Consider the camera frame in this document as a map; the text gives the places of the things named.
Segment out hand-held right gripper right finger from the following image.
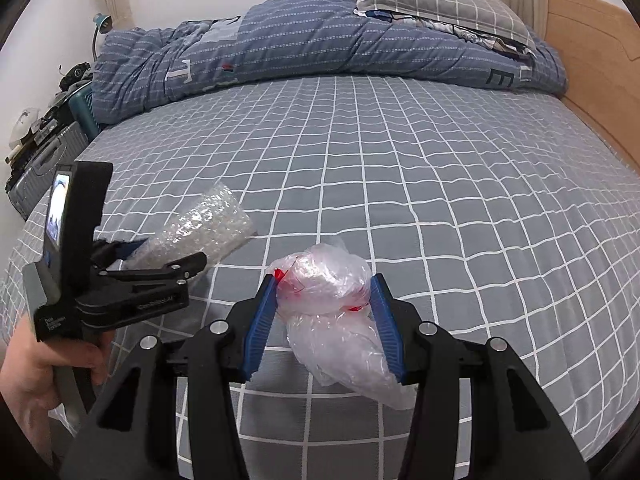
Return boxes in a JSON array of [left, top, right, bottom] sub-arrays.
[[369, 272, 593, 480]]

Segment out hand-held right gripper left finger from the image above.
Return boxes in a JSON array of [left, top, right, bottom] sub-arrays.
[[60, 274, 279, 480]]

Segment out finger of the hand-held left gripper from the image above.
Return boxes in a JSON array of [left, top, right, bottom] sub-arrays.
[[92, 239, 151, 266], [92, 251, 208, 286]]

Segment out clear plastic bag red print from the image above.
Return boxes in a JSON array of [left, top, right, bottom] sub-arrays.
[[266, 241, 420, 411]]

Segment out person's left hand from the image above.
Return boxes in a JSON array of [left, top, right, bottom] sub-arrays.
[[0, 329, 116, 448]]

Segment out grey suitcase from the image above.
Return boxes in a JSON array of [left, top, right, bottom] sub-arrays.
[[6, 121, 91, 221]]

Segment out white round appliance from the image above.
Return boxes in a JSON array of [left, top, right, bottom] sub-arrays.
[[9, 107, 41, 148]]

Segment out teal suitcase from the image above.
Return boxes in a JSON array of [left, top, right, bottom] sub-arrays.
[[67, 85, 103, 138]]

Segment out bed with grey checked sheet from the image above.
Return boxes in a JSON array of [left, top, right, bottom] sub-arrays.
[[0, 75, 640, 480]]

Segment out blue desk lamp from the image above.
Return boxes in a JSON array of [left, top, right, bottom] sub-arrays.
[[91, 12, 115, 61]]

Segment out blue striped quilt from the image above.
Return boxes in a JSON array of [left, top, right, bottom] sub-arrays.
[[91, 0, 568, 126]]

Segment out printed pillow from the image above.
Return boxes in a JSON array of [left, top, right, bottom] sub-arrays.
[[355, 7, 538, 61]]

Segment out grey checked pillow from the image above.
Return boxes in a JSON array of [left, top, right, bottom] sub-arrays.
[[356, 0, 538, 51]]

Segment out wooden headboard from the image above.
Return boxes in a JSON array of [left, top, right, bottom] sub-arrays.
[[545, 0, 640, 181]]

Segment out black tangled cables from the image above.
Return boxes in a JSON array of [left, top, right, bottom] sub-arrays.
[[59, 62, 93, 91]]

